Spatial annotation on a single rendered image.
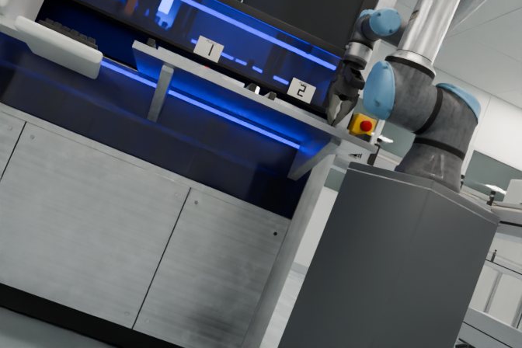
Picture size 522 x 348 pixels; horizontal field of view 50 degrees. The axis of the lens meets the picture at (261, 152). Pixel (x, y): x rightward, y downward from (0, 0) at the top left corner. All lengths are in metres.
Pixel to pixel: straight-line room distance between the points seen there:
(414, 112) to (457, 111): 0.10
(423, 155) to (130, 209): 0.98
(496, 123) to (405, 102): 6.48
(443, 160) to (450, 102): 0.13
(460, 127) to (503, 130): 6.46
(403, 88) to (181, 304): 1.05
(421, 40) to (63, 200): 1.18
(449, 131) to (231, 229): 0.87
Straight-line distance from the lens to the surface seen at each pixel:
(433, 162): 1.26
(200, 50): 1.88
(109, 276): 1.89
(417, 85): 1.25
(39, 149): 1.88
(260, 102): 1.47
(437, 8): 1.30
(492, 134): 7.66
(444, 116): 1.27
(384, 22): 1.60
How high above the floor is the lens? 0.63
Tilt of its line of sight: 4 degrees up
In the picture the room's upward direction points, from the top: 22 degrees clockwise
